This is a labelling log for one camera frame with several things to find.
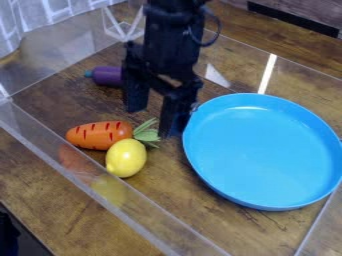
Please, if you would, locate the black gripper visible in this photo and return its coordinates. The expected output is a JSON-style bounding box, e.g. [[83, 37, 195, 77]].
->
[[122, 6, 205, 138]]

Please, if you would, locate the orange toy carrot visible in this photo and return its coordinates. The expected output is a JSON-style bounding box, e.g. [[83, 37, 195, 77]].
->
[[66, 118, 161, 151]]

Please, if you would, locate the yellow toy lemon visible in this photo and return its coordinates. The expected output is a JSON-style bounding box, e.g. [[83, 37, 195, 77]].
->
[[106, 139, 147, 178]]

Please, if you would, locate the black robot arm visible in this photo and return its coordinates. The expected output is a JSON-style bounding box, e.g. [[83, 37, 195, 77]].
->
[[122, 0, 205, 138]]

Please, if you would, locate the blue round tray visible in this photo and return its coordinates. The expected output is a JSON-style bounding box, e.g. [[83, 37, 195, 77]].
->
[[183, 93, 342, 211]]

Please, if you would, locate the purple toy eggplant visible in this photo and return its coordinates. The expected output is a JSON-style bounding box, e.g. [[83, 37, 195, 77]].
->
[[84, 66, 123, 87]]

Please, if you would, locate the white curtain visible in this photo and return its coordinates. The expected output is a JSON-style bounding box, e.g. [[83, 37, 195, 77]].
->
[[0, 0, 126, 59]]

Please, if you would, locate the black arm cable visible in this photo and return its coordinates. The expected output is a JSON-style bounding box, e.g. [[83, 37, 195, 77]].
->
[[186, 6, 223, 48]]

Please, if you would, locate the clear acrylic enclosure wall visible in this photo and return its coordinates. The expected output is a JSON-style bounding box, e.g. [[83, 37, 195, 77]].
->
[[0, 0, 342, 256]]

